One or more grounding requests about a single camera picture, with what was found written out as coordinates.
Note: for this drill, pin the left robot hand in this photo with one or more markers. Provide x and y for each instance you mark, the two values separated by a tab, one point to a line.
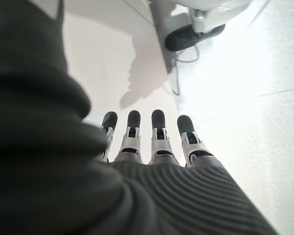
39	147

